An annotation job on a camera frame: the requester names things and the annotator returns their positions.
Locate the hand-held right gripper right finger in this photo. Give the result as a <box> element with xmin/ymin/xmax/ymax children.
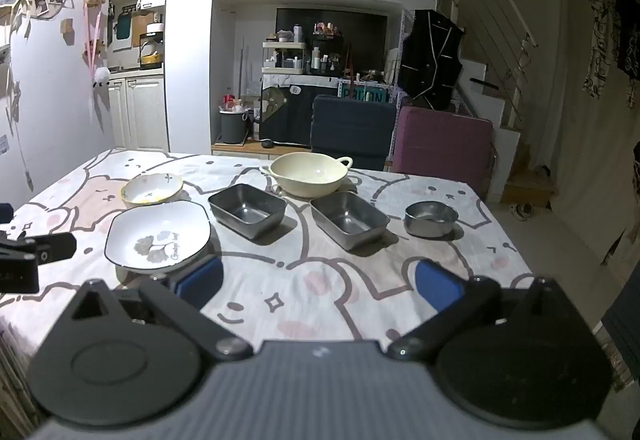
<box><xmin>387</xmin><ymin>259</ymin><xmax>602</xmax><ymax>362</ymax></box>

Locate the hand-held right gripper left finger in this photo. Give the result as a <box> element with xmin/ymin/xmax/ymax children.
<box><xmin>50</xmin><ymin>254</ymin><xmax>254</xmax><ymax>364</ymax></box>

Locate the white leaf print plate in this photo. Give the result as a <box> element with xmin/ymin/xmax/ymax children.
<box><xmin>104</xmin><ymin>199</ymin><xmax>213</xmax><ymax>271</ymax></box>

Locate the rectangular steel container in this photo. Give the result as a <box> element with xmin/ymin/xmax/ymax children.
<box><xmin>207</xmin><ymin>183</ymin><xmax>288</xmax><ymax>242</ymax></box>
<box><xmin>310</xmin><ymin>191</ymin><xmax>391</xmax><ymax>252</ymax></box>

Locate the white lemon print bowl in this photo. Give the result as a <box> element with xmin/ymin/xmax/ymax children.
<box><xmin>120</xmin><ymin>173</ymin><xmax>185</xmax><ymax>207</ymax></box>

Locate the cream bowl with handles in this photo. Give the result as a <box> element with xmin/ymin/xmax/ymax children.
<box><xmin>259</xmin><ymin>152</ymin><xmax>354</xmax><ymax>199</ymax></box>

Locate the small round steel bowl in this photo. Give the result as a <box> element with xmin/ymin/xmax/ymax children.
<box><xmin>404</xmin><ymin>201</ymin><xmax>460</xmax><ymax>238</ymax></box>

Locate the bear print tablecloth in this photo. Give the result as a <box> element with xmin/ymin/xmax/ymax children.
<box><xmin>0</xmin><ymin>147</ymin><xmax>537</xmax><ymax>426</ymax></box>

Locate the grey trash bin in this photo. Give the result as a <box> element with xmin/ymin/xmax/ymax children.
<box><xmin>218</xmin><ymin>109</ymin><xmax>249</xmax><ymax>144</ymax></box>

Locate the white kitchen base cabinet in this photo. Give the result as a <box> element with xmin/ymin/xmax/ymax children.
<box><xmin>106</xmin><ymin>74</ymin><xmax>169</xmax><ymax>152</ymax></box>

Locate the white staircase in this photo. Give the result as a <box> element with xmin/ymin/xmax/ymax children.
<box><xmin>452</xmin><ymin>58</ymin><xmax>556</xmax><ymax>208</ymax></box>

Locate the navy blue cushion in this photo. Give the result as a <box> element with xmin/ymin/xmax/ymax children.
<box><xmin>310</xmin><ymin>94</ymin><xmax>398</xmax><ymax>171</ymax></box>

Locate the pink ribbon plush decoration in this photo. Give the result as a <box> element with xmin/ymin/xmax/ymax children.
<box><xmin>82</xmin><ymin>0</ymin><xmax>113</xmax><ymax>126</ymax></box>

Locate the dark printed cloth cover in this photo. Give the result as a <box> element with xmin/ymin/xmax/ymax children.
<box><xmin>258</xmin><ymin>73</ymin><xmax>342</xmax><ymax>146</ymax></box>

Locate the black jacket with white trim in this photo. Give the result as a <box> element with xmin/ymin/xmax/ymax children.
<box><xmin>397</xmin><ymin>9</ymin><xmax>465</xmax><ymax>111</ymax></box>

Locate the white storage rack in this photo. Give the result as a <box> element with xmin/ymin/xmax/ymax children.
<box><xmin>262</xmin><ymin>40</ymin><xmax>306</xmax><ymax>74</ymax></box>

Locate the black rack with bottles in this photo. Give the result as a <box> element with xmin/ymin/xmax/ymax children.
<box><xmin>310</xmin><ymin>33</ymin><xmax>346</xmax><ymax>75</ymax></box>

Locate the stair railing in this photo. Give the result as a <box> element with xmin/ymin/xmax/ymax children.
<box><xmin>332</xmin><ymin>0</ymin><xmax>541</xmax><ymax>126</ymax></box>

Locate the black white patterned hanging cloth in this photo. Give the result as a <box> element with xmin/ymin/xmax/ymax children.
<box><xmin>582</xmin><ymin>0</ymin><xmax>640</xmax><ymax>108</ymax></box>

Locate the black wall panel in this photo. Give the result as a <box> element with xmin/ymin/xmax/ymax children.
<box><xmin>275</xmin><ymin>8</ymin><xmax>389</xmax><ymax>74</ymax></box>

